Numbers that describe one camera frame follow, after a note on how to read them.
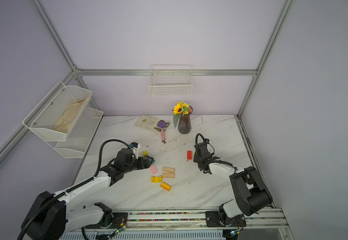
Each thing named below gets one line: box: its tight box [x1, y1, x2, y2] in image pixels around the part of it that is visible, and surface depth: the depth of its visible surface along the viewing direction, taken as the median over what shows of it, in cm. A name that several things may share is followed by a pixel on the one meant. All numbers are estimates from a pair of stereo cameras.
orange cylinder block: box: [160, 181, 172, 192], surface depth 86 cm
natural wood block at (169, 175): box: [162, 172, 175, 178], surface depth 90 cm
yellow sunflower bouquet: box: [171, 101, 193, 129], surface depth 94 cm
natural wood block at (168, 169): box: [162, 166, 176, 173], surface depth 93 cm
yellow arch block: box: [151, 175, 162, 183], surface depth 88 cm
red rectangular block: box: [187, 150, 193, 160], surface depth 100 cm
